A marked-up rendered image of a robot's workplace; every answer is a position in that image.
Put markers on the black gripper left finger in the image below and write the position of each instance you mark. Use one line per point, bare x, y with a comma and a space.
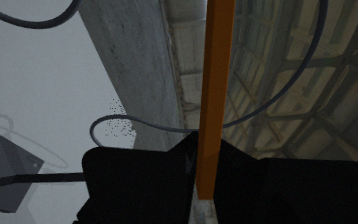
152, 174

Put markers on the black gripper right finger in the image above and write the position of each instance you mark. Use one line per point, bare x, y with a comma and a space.
244, 186

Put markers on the orange handle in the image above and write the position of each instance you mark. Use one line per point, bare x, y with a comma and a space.
218, 42

